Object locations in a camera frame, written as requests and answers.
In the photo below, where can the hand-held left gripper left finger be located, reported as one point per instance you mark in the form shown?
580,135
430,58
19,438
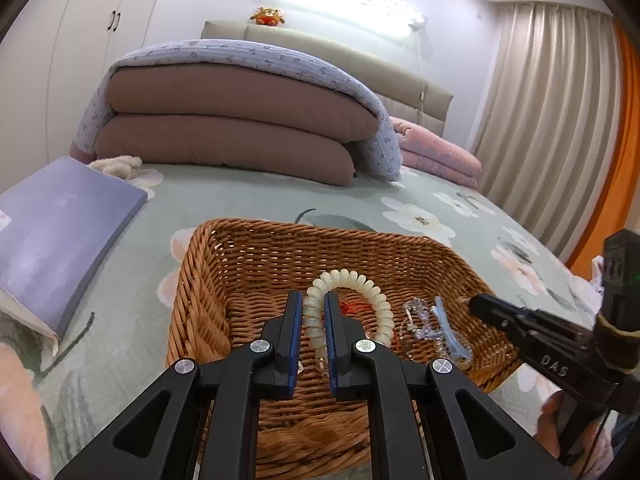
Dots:
295,325

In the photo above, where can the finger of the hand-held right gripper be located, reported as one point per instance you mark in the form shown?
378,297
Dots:
540,335

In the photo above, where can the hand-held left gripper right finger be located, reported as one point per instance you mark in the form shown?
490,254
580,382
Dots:
332,350

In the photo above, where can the brown wicker basket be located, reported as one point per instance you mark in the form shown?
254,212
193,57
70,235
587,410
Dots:
240,270

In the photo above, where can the blue hair clip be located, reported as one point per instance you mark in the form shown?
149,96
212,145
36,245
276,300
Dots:
450,332

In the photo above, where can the white and red plastic bag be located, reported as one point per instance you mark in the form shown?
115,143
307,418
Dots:
597,272

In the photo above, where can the orange curtain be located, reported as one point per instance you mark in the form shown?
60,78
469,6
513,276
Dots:
625,160

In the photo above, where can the beige curtain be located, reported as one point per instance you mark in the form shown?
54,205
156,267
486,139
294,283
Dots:
550,135

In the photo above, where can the green floral bedspread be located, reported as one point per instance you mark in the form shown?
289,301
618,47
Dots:
150,240

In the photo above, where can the brown folded quilt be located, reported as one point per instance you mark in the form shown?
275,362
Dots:
225,135

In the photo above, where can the pink folded quilt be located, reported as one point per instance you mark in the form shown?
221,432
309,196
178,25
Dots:
435,155

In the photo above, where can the cream plush toy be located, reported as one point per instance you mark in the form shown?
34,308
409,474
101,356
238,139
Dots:
117,166

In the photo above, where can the purple book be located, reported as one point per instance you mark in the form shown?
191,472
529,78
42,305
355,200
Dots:
60,230

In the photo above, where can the beige padded headboard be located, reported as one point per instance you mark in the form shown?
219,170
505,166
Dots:
350,65

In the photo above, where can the blue floral blanket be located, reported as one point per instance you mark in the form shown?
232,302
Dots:
250,55

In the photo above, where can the orange plush toy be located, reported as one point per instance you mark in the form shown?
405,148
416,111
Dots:
267,16

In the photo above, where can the white wardrobe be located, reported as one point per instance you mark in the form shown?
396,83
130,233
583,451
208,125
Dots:
75,60

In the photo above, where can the bright wall light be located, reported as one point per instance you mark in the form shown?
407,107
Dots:
360,5

